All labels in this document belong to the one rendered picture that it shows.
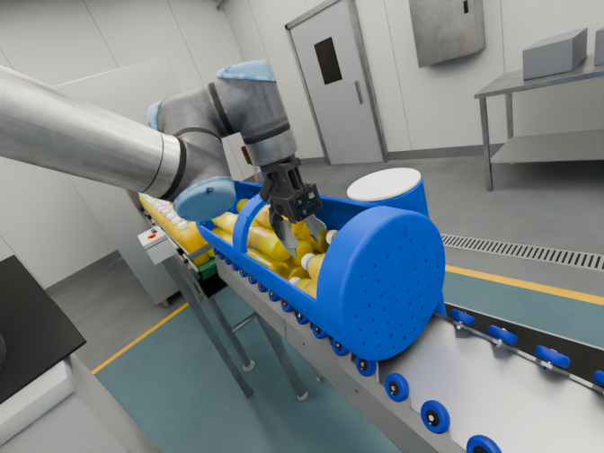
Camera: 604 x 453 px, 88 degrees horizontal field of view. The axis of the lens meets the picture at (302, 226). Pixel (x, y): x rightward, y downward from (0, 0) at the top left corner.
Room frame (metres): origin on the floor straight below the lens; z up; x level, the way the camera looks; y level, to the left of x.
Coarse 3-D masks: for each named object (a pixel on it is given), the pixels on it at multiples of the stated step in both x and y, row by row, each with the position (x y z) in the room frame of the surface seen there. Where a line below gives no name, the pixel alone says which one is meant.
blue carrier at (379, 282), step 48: (240, 192) 1.26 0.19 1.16; (240, 240) 0.76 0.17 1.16; (336, 240) 0.47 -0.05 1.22; (384, 240) 0.45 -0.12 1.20; (432, 240) 0.50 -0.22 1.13; (288, 288) 0.54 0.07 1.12; (336, 288) 0.41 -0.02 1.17; (384, 288) 0.43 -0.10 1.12; (432, 288) 0.49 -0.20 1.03; (336, 336) 0.41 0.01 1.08; (384, 336) 0.42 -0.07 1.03
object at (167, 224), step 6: (144, 204) 2.42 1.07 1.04; (150, 204) 2.09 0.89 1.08; (150, 210) 2.19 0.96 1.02; (156, 210) 1.87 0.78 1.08; (156, 216) 1.96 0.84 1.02; (162, 216) 1.74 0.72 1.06; (162, 222) 1.75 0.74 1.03; (168, 222) 1.62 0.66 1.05; (168, 228) 1.63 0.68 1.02; (174, 234) 1.51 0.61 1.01
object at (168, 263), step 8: (168, 264) 1.32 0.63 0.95; (176, 272) 1.32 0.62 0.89; (176, 280) 1.31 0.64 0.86; (184, 280) 1.33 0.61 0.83; (184, 288) 1.32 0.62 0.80; (184, 296) 1.31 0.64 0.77; (192, 296) 1.33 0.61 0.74; (192, 304) 1.32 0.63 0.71; (200, 312) 1.32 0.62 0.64; (200, 320) 1.31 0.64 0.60; (208, 320) 1.33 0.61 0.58; (208, 328) 1.32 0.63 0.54; (216, 336) 1.32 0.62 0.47; (216, 344) 1.31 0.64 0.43; (224, 352) 1.32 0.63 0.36; (224, 360) 1.31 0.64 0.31; (232, 360) 1.33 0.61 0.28; (232, 368) 1.32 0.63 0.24; (240, 376) 1.32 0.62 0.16; (240, 384) 1.31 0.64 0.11; (248, 392) 1.32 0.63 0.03
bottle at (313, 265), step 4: (312, 256) 0.60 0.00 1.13; (316, 256) 0.57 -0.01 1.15; (320, 256) 0.56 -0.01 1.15; (308, 260) 0.60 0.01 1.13; (312, 260) 0.57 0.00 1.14; (316, 260) 0.56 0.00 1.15; (320, 260) 0.55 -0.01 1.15; (308, 264) 0.57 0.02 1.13; (312, 264) 0.56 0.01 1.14; (316, 264) 0.55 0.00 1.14; (320, 264) 0.54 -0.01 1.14; (308, 268) 0.57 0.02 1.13; (312, 268) 0.55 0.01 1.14; (316, 268) 0.54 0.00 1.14; (308, 272) 0.57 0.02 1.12; (312, 272) 0.55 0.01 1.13; (316, 272) 0.53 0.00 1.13; (312, 276) 0.55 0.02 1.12; (316, 276) 0.53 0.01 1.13; (316, 280) 0.53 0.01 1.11
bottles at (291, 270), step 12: (216, 228) 1.13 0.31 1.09; (228, 240) 0.99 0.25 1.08; (300, 240) 0.77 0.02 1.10; (324, 240) 0.79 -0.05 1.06; (252, 252) 0.82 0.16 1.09; (300, 252) 0.75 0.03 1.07; (312, 252) 0.76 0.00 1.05; (324, 252) 0.78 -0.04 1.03; (264, 264) 0.73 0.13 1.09; (276, 264) 0.71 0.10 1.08; (288, 264) 0.77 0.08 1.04; (300, 264) 0.74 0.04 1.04; (288, 276) 0.72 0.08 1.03; (300, 276) 0.74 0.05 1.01; (300, 288) 0.57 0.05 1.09; (312, 288) 0.55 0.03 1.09
